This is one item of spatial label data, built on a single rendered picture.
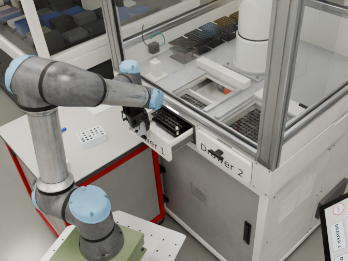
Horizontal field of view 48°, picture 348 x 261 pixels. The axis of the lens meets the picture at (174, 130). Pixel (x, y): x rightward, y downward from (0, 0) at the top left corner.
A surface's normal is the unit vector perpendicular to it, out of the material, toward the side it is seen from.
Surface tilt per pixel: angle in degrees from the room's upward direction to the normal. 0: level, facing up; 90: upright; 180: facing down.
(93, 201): 7
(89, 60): 90
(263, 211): 90
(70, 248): 1
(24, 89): 83
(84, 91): 76
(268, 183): 90
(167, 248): 0
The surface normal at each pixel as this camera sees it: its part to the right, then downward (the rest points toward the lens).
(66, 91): 0.22, 0.40
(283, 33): -0.75, 0.46
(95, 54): 0.66, 0.45
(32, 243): -0.07, -0.76
